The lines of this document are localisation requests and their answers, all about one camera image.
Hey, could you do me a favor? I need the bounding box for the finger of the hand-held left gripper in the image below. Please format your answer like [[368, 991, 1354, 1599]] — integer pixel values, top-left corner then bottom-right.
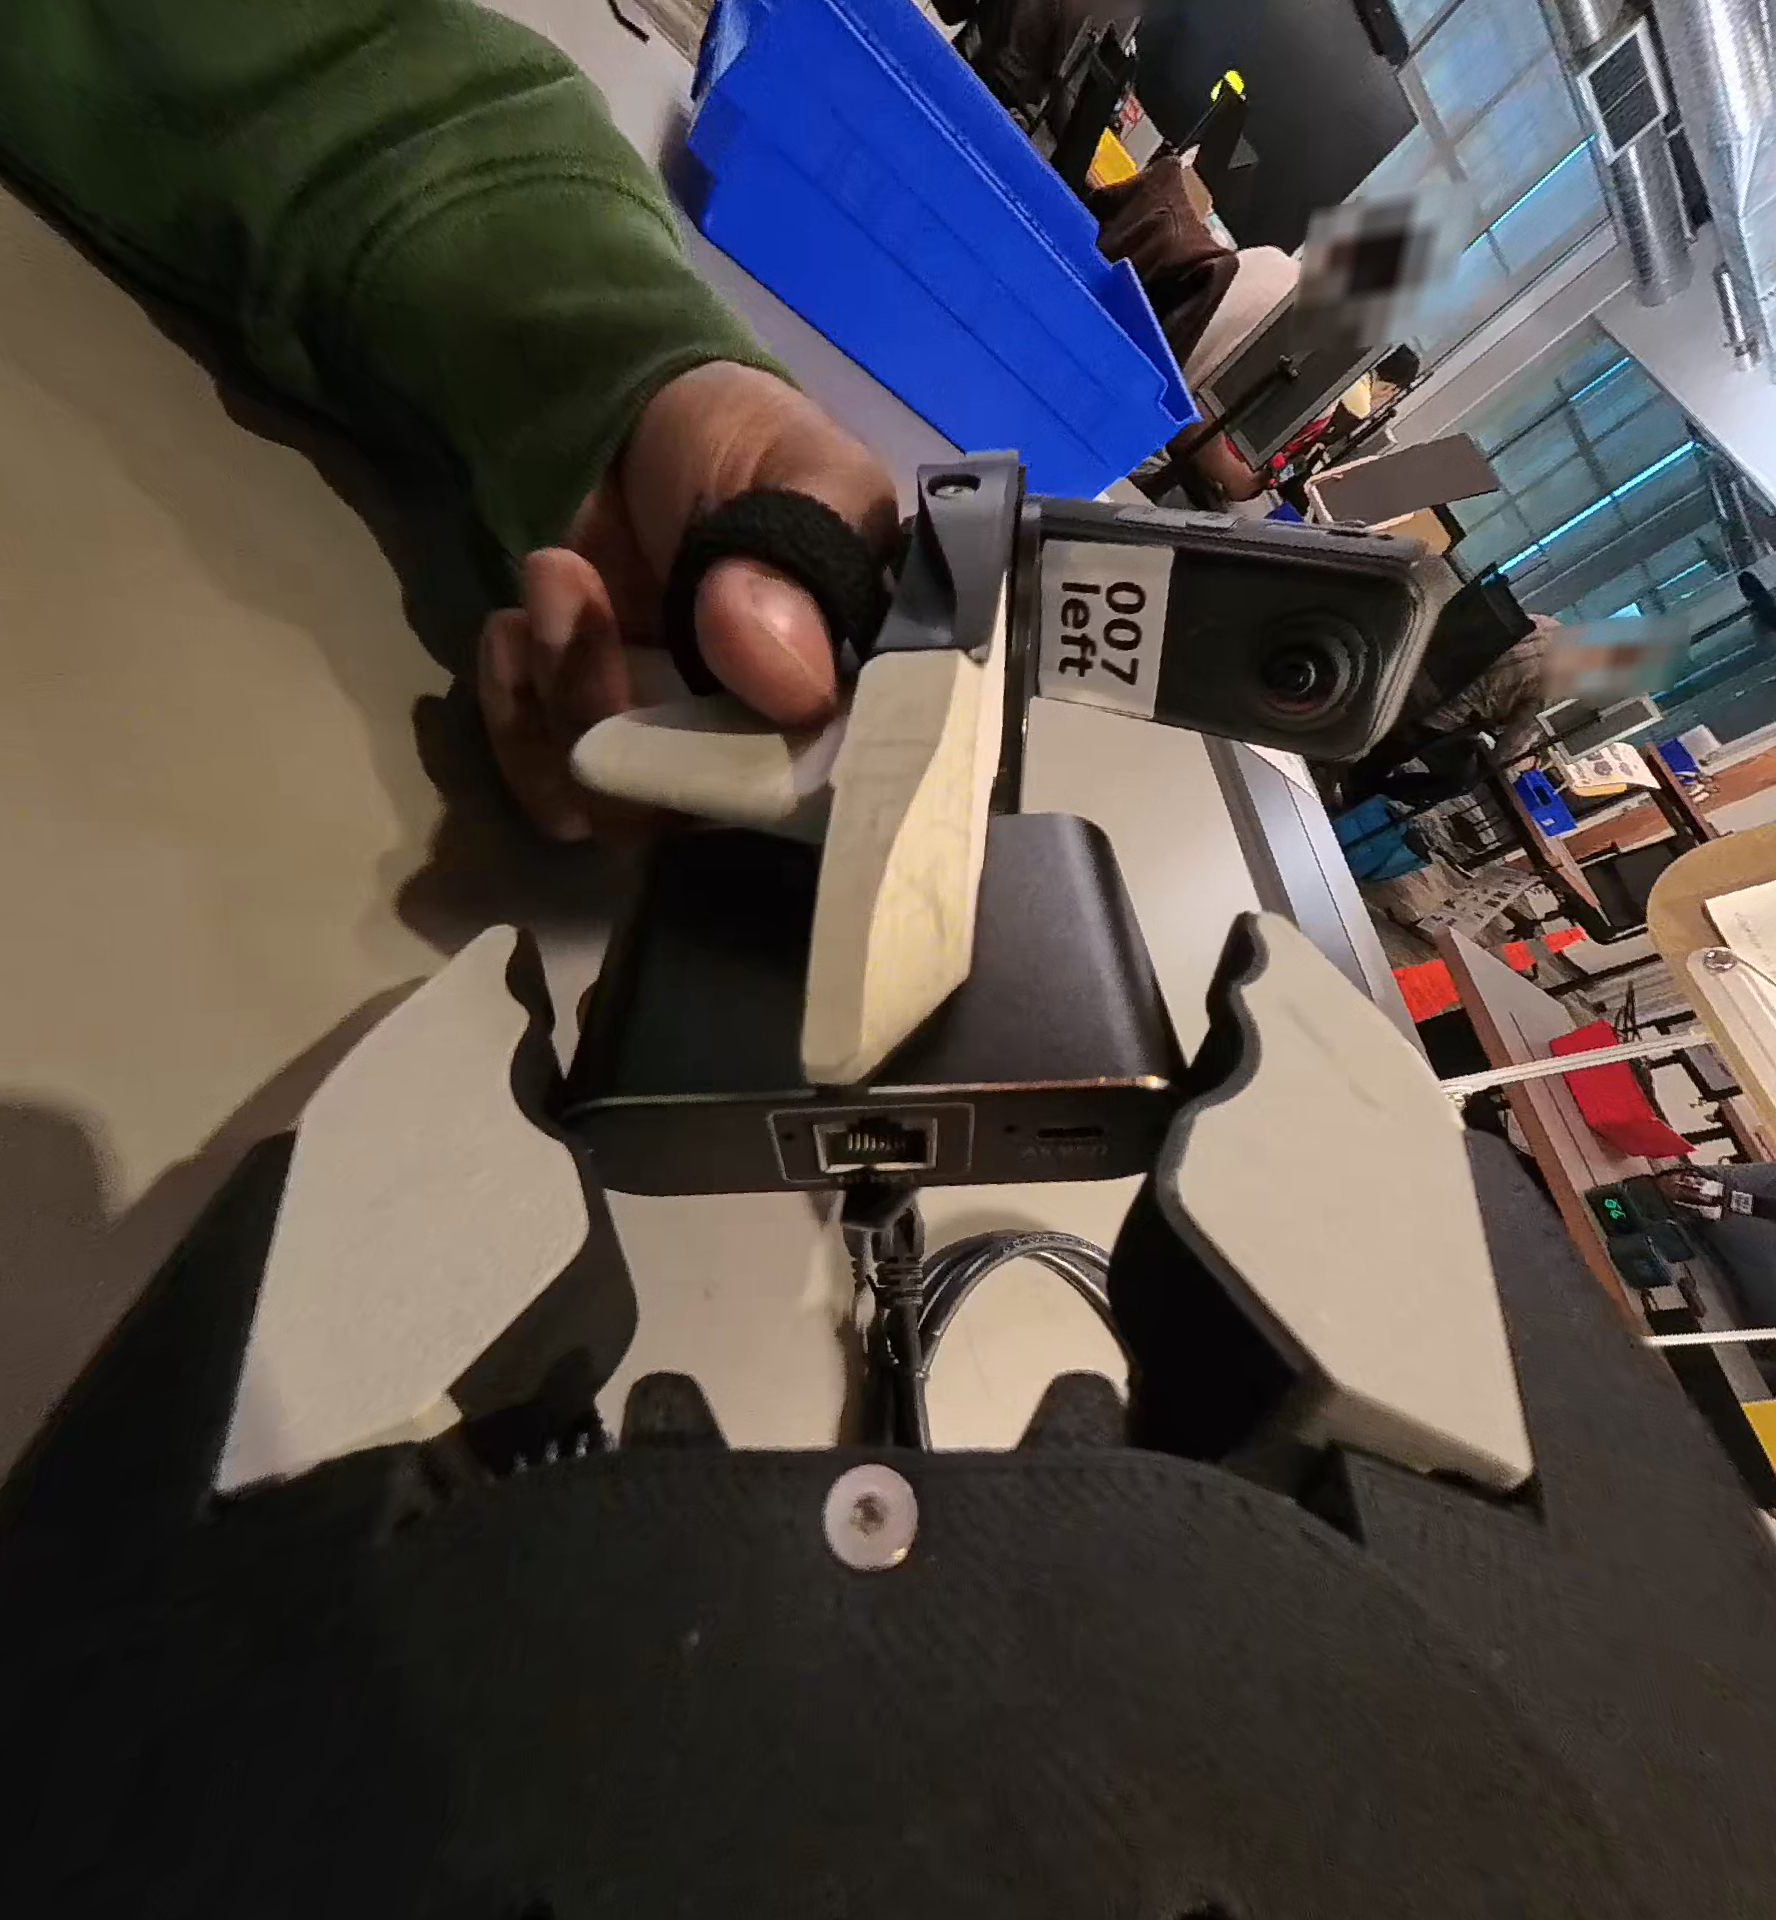
[[800, 641, 1010, 1086]]

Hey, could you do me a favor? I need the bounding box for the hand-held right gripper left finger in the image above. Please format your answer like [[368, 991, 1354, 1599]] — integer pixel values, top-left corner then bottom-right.
[[209, 922, 640, 1495]]

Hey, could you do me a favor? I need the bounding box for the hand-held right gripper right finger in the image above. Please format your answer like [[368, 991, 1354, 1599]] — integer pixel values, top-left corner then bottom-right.
[[1114, 905, 1538, 1494]]

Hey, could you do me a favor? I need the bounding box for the black network switch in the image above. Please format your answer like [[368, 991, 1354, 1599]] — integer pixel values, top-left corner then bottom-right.
[[557, 808, 1191, 1196]]

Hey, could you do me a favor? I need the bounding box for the black ethernet cable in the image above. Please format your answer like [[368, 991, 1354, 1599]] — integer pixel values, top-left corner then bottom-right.
[[833, 1166, 1134, 1454]]

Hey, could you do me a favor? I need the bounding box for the person's left forearm green sleeve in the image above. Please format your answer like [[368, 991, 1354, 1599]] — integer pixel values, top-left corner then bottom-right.
[[0, 0, 803, 578]]

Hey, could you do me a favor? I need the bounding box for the person's left hand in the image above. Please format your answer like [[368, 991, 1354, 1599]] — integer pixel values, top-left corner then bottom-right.
[[475, 357, 908, 841]]

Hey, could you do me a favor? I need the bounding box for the red storage bin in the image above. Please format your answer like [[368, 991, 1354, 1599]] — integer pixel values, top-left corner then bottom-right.
[[1545, 1015, 1700, 1162]]

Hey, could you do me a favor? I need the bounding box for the black timer green display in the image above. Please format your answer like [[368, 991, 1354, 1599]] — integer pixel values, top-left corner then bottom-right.
[[1590, 1180, 1695, 1288]]

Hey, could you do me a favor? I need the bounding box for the blue storage bin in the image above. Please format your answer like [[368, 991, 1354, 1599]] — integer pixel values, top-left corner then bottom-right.
[[685, 0, 1201, 496]]

